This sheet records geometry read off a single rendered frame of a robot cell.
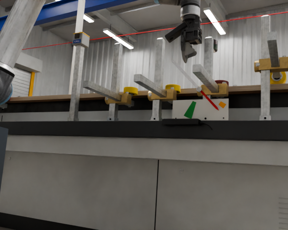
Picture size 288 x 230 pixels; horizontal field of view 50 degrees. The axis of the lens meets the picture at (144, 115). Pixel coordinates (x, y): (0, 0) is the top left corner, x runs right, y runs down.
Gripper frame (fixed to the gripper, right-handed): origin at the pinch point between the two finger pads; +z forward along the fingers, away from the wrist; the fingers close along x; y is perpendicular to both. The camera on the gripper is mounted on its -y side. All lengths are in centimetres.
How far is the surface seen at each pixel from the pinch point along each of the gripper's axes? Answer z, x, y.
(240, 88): 8.7, 22.1, 22.2
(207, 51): -5.7, 6.2, 9.2
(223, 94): 15.4, 5.6, 17.1
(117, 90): 10.7, 7.3, -38.8
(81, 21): -90, 104, -146
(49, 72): -253, 678, -732
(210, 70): 3.8, 6.2, 11.1
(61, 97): 10, 22, -89
